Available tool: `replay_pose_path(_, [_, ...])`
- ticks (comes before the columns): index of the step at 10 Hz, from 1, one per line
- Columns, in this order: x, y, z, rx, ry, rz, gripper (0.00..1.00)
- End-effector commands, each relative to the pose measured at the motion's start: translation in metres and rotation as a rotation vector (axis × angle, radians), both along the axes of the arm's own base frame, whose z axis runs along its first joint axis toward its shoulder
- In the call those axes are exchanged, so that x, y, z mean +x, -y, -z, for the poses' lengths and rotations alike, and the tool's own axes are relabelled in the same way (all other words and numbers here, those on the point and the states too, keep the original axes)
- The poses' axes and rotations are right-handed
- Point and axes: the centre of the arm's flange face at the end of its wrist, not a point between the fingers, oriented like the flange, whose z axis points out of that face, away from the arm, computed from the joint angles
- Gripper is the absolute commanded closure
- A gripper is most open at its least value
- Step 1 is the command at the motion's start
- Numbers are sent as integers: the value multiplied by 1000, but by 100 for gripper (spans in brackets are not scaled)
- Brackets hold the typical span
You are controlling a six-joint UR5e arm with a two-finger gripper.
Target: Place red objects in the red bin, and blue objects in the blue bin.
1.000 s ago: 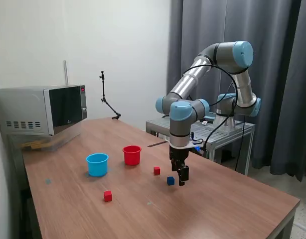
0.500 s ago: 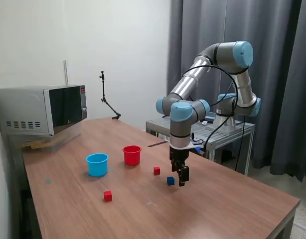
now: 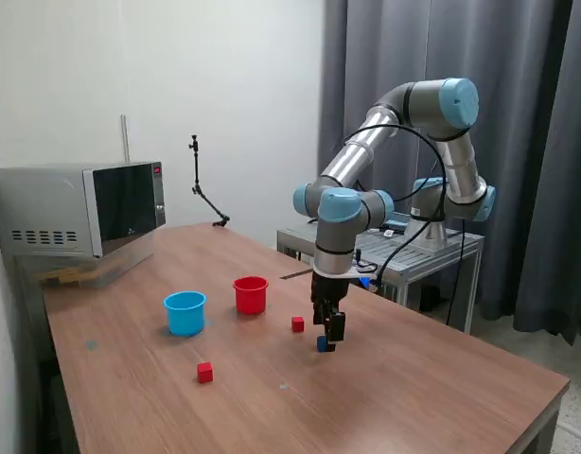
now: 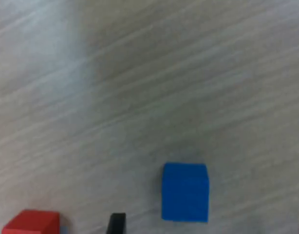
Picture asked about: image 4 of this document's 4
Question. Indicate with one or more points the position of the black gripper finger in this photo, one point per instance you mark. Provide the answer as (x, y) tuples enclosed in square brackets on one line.
[(116, 224)]

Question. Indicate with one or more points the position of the blue cube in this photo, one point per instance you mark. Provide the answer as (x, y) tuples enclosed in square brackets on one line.
[(185, 192)]

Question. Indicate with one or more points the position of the red cube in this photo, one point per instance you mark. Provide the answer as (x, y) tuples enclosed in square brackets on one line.
[(30, 223)]

